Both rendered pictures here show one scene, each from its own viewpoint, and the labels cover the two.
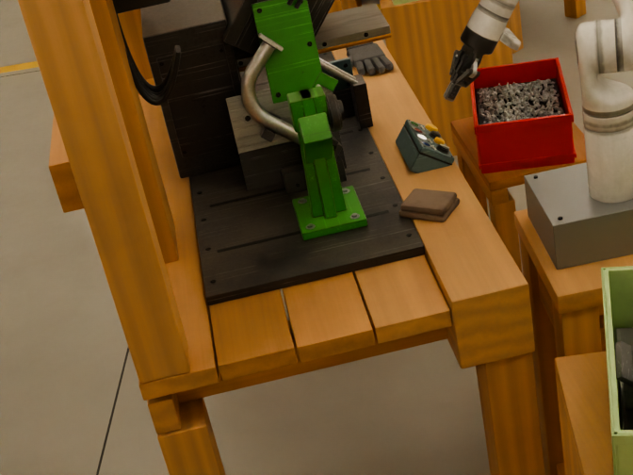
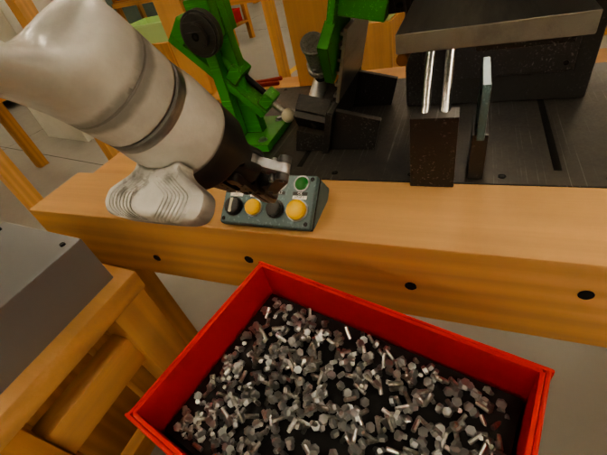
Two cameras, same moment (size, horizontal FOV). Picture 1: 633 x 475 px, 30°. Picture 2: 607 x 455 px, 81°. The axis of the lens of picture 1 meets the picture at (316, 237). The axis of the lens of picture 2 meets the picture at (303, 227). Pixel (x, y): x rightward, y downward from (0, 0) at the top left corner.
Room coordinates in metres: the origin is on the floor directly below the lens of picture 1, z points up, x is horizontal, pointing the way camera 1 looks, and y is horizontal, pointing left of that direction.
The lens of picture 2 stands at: (2.53, -0.62, 1.23)
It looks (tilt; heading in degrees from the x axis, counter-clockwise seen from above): 40 degrees down; 123
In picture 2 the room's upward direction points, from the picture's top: 15 degrees counter-clockwise
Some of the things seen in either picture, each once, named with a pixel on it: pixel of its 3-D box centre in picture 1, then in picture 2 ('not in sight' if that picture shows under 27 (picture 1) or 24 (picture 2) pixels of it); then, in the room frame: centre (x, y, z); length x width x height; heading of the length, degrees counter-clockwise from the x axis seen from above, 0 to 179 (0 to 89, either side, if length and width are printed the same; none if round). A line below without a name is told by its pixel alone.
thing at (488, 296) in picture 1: (402, 150); (404, 247); (2.44, -0.24, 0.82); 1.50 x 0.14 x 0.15; 3
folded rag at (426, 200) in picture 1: (429, 204); not in sight; (2.01, -0.23, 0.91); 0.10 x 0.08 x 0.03; 54
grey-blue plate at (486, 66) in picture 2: (334, 90); (480, 120); (2.52, -0.11, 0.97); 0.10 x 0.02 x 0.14; 93
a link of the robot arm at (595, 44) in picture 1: (605, 68); not in sight; (1.87, -0.55, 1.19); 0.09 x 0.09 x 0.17; 73
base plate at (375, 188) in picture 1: (279, 152); (424, 122); (2.43, 0.04, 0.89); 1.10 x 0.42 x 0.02; 3
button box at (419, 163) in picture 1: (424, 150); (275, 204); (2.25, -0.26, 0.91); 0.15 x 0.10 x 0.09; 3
